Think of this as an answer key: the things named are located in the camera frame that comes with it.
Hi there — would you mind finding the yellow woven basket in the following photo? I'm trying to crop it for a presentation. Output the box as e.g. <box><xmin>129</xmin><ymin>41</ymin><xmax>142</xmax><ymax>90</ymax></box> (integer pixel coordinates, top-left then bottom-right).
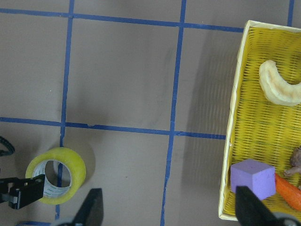
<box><xmin>218</xmin><ymin>20</ymin><xmax>301</xmax><ymax>221</ymax></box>

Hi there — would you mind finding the pale banana toy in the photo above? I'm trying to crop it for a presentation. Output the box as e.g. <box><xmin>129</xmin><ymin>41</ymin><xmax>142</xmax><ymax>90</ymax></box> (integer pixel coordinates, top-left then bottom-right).
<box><xmin>259</xmin><ymin>60</ymin><xmax>301</xmax><ymax>106</ymax></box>

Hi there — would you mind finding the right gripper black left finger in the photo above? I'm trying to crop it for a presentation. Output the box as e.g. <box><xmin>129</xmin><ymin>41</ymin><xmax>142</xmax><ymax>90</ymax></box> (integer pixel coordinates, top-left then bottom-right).
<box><xmin>71</xmin><ymin>188</ymin><xmax>104</xmax><ymax>226</ymax></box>

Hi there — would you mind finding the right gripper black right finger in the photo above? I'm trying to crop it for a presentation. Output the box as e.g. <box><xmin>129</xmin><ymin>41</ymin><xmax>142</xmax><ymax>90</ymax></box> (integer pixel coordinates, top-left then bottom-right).
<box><xmin>235</xmin><ymin>186</ymin><xmax>280</xmax><ymax>226</ymax></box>

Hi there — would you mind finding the brown toy animal figure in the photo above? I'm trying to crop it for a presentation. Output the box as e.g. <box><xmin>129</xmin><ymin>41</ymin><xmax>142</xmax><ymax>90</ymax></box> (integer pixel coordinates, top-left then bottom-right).
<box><xmin>284</xmin><ymin>146</ymin><xmax>301</xmax><ymax>177</ymax></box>

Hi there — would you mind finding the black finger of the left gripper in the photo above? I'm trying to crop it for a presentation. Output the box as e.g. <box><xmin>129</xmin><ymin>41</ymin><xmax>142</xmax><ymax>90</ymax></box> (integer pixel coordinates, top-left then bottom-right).
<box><xmin>0</xmin><ymin>174</ymin><xmax>46</xmax><ymax>210</ymax></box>

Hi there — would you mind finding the orange toy carrot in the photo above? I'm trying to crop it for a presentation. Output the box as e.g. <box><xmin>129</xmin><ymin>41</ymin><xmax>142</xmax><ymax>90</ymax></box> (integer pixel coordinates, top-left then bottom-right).
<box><xmin>275</xmin><ymin>173</ymin><xmax>301</xmax><ymax>211</ymax></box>

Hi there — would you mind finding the yellow clear tape roll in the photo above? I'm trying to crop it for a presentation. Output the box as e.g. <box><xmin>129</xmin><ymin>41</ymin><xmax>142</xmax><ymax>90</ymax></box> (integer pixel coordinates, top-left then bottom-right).
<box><xmin>25</xmin><ymin>147</ymin><xmax>86</xmax><ymax>205</ymax></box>

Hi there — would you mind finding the purple foam cube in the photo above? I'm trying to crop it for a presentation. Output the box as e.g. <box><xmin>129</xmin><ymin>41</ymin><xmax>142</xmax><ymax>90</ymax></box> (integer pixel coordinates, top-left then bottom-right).
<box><xmin>230</xmin><ymin>159</ymin><xmax>276</xmax><ymax>200</ymax></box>

